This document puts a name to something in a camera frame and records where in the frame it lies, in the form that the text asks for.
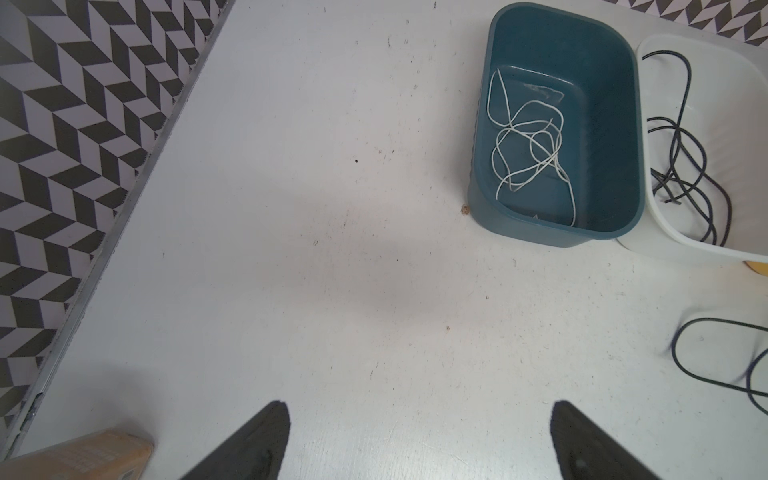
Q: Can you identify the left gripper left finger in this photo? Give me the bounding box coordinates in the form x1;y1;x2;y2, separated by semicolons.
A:
182;400;291;480

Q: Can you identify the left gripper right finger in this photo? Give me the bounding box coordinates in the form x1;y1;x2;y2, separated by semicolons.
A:
550;400;658;480

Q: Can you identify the pile black cable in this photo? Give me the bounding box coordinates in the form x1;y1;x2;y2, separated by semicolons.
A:
670;317;768;416

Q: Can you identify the yellow plastic bin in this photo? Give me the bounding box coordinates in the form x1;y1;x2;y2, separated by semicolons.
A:
745;261;768;277

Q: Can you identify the dark teal plastic bin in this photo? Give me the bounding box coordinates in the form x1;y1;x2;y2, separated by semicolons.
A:
468;2;645;248

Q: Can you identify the white plastic bin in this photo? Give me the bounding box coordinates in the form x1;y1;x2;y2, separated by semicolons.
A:
619;34;767;265

